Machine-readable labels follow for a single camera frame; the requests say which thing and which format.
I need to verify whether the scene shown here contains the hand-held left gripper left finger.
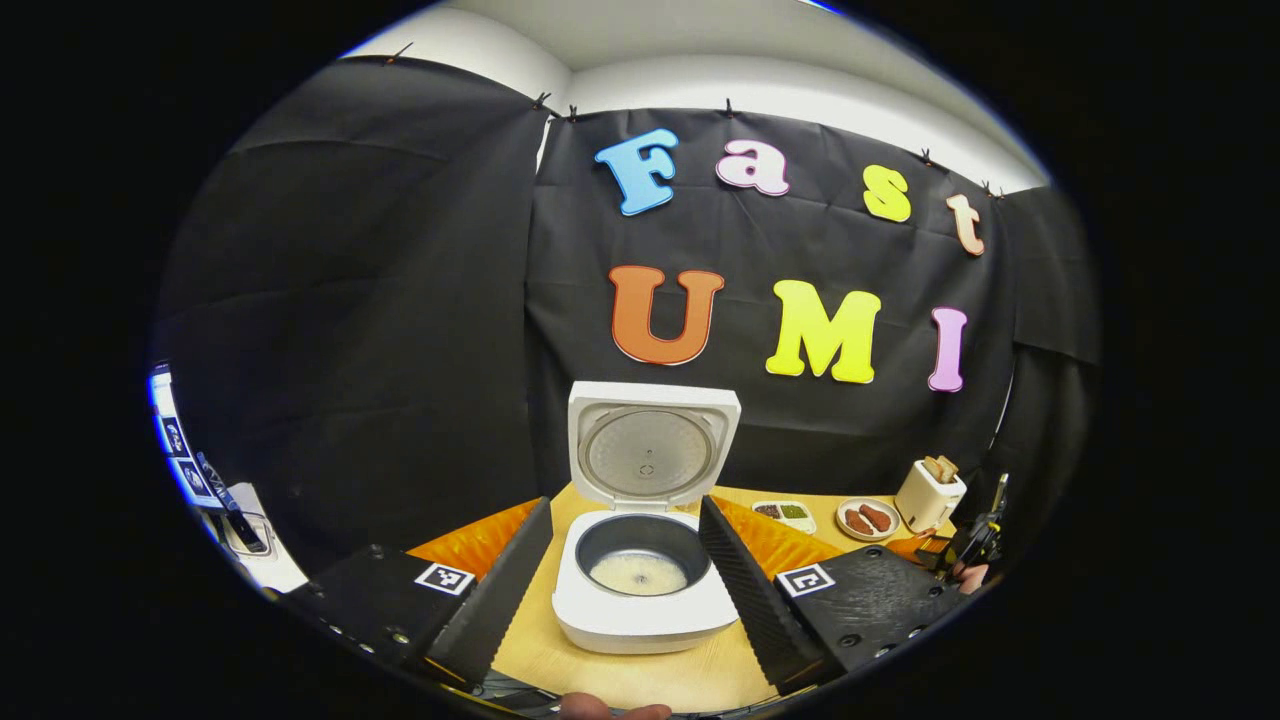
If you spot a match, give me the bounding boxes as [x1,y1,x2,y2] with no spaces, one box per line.
[280,497,556,691]

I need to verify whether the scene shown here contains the black device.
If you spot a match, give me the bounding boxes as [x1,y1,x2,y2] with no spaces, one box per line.
[195,452,271,554]

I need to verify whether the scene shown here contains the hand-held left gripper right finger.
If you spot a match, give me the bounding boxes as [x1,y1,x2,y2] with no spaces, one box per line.
[697,495,973,698]

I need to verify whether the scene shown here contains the white toaster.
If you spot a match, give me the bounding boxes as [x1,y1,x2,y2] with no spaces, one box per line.
[894,455,968,535]

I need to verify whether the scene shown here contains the white round plate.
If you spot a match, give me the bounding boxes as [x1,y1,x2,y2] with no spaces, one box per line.
[836,497,901,543]

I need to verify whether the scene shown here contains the black backdrop cloth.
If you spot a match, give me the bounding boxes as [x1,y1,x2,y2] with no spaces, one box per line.
[150,55,1103,586]

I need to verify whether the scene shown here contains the bright panel with dark squares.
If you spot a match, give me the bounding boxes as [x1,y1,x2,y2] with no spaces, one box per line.
[150,365,226,511]

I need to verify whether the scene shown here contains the white stand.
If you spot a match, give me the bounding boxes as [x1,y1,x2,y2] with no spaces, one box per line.
[215,483,309,594]

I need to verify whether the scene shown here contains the white divided grain dish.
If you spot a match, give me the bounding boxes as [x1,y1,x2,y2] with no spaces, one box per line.
[752,500,817,535]

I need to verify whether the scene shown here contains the soaked white rice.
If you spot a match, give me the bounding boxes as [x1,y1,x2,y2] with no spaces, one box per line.
[590,551,689,597]

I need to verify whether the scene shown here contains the white rice cooker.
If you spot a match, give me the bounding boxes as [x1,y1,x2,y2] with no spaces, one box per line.
[552,380,743,656]

